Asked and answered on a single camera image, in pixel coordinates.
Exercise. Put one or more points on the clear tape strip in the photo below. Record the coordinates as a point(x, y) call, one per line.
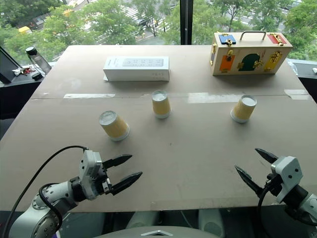
point(297, 94)

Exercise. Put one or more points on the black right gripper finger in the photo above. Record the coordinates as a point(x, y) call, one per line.
point(246, 179)
point(267, 155)

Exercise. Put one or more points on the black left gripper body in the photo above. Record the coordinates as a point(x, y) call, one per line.
point(106, 182)

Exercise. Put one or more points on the white cardboard box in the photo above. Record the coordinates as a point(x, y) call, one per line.
point(138, 68)

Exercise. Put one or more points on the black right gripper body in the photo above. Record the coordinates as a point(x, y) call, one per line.
point(271, 184)

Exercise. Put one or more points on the yellow white paper cup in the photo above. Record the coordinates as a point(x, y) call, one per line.
point(161, 104)
point(242, 109)
point(115, 127)

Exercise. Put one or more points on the black side table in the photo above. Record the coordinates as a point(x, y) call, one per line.
point(15, 94)

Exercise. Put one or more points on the wooden lock busy box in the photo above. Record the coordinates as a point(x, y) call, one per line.
point(247, 57)

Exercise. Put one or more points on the clear bottle with black cap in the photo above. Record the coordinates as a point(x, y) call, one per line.
point(39, 60)

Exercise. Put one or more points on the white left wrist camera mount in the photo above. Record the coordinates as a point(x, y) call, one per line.
point(90, 171)

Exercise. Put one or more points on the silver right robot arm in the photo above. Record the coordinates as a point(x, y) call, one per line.
point(305, 205)

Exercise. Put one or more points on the black slanted panel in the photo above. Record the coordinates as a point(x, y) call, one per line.
point(7, 67)

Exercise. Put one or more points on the black side desk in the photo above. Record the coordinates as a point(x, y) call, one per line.
point(305, 70)

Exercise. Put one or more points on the small black round object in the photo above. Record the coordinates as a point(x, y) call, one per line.
point(36, 76)

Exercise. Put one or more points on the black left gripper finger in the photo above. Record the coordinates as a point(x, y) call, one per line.
point(119, 160)
point(126, 182)

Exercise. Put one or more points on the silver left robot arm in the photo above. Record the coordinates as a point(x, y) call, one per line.
point(37, 218)

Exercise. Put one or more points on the black window frame post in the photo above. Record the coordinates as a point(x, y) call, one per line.
point(185, 22)

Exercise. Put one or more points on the keys with red tag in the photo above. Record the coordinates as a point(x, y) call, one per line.
point(22, 71)

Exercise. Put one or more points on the grey rounded shape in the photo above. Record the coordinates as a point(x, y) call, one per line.
point(211, 221)

